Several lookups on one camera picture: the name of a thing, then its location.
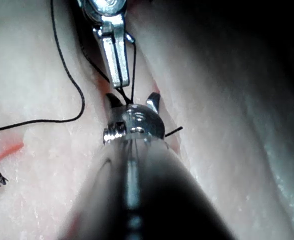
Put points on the right arm needle driver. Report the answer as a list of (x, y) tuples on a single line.
[(141, 120)]

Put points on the tissue pad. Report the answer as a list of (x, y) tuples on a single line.
[(36, 75)]

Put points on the left arm needle driver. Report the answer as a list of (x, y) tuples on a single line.
[(104, 10)]

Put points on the dark right arm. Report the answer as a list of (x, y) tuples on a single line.
[(146, 195)]

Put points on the right arm needle driver jaw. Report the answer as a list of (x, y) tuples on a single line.
[(153, 101), (113, 100)]

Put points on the left arm needle driver jaw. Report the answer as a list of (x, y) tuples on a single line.
[(123, 60), (110, 60)]

